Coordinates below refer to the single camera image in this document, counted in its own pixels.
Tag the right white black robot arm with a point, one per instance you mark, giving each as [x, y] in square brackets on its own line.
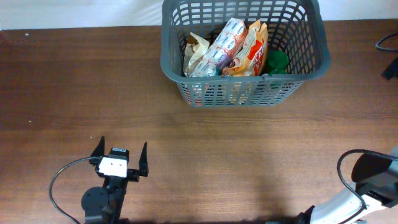
[373, 187]

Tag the Kleenex tissue multipack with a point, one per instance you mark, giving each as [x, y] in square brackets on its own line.
[221, 52]

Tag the orange snack bag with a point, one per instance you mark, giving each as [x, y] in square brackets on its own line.
[249, 62]

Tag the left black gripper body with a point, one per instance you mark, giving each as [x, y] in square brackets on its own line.
[133, 175]

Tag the green lid pale jar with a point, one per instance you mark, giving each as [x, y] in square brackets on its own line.
[278, 73]

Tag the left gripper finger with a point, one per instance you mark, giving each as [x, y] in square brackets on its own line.
[143, 162]
[98, 153]

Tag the brown patterned snack pouch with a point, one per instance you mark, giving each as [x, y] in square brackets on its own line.
[195, 49]

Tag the grey plastic basket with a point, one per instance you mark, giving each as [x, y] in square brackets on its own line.
[295, 27]

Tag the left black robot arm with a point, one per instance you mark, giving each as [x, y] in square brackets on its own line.
[104, 204]

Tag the green lid spice jar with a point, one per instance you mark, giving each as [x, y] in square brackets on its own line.
[276, 60]

